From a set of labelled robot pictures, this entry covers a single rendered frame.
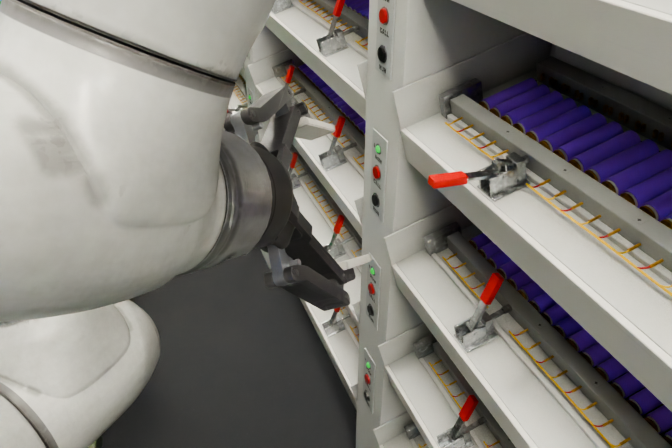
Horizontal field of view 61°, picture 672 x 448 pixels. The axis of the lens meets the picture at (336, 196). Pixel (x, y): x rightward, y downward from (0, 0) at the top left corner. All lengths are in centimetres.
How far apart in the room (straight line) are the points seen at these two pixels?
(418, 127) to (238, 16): 44
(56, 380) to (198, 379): 62
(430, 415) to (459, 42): 50
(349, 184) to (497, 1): 50
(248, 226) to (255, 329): 113
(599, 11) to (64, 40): 31
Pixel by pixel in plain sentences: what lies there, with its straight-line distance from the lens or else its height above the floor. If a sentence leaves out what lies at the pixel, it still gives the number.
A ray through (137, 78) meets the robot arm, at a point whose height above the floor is 96.
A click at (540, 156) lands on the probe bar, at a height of 79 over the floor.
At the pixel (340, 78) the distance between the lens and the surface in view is 82.
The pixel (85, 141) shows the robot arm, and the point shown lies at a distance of 23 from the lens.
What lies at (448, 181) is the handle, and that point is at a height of 78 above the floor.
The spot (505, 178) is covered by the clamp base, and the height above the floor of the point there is 78.
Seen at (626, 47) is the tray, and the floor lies 93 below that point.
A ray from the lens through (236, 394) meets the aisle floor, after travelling 134.
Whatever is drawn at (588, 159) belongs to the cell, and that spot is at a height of 79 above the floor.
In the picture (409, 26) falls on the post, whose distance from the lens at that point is 63.
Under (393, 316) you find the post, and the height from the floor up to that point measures 45.
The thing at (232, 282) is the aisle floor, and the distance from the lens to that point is 161.
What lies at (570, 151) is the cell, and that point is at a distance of 57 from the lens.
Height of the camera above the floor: 104
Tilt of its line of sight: 33 degrees down
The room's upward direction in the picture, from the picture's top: straight up
